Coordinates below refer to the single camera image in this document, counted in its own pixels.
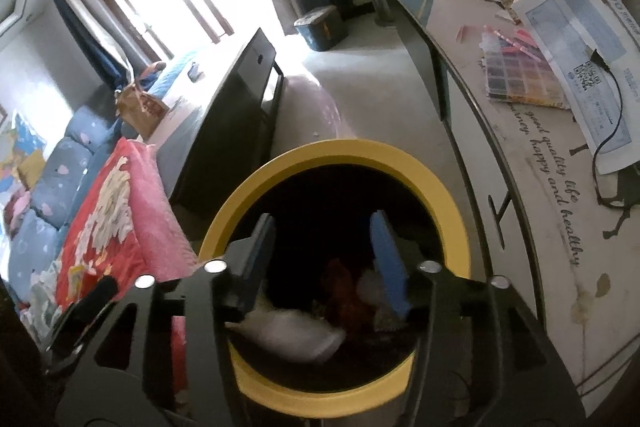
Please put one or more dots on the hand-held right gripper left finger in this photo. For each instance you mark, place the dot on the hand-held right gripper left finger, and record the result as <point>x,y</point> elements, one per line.
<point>257,254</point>

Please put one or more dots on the country map poster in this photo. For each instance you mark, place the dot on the country map poster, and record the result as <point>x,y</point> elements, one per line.
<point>27,132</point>

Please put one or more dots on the dark coffee table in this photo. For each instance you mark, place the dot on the dark coffee table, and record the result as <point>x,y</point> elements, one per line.
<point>225,122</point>

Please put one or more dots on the white printed paper sheet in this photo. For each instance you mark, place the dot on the white printed paper sheet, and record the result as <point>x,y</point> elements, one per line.
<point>565,17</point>

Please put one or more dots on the dark blue clothing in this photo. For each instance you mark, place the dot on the dark blue clothing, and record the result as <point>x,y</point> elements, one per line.
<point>150,74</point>

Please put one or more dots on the red floral blanket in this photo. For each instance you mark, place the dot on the red floral blanket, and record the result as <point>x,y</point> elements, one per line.
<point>115,217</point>

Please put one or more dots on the glass topped side cabinet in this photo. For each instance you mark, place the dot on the glass topped side cabinet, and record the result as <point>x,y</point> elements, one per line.
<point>525,187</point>

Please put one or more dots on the brown paper bag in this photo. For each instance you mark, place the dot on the brown paper bag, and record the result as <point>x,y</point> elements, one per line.
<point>142,107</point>

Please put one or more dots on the blue patterned sofa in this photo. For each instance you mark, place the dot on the blue patterned sofa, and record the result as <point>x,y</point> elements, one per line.
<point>60,167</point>

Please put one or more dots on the clear bead organizer box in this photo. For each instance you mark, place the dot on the clear bead organizer box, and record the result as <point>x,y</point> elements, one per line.
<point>525,77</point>

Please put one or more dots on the white quilted pad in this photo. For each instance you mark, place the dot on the white quilted pad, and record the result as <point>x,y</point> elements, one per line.
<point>290,337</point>

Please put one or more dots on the grey storage bin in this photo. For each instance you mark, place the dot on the grey storage bin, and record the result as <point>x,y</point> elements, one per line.
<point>320,29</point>

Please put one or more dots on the light green crumpled cloth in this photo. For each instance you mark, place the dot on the light green crumpled cloth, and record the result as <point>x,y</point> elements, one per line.
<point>45,287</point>

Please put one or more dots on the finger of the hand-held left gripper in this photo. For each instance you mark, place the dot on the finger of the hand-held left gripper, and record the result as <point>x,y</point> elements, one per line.
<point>92,302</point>

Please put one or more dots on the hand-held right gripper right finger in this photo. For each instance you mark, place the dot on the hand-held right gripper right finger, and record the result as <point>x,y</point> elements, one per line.
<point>387,267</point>

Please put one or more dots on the yellow rimmed trash bin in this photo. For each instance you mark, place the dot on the yellow rimmed trash bin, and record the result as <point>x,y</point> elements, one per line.
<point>350,152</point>

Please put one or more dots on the small dark object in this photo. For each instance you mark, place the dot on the small dark object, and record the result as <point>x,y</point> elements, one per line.
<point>194,71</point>

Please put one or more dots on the pink clothes pile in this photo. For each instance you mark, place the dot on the pink clothes pile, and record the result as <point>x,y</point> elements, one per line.
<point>15,209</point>

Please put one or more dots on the pink pens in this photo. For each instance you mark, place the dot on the pink pens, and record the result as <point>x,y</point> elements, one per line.
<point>520,42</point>

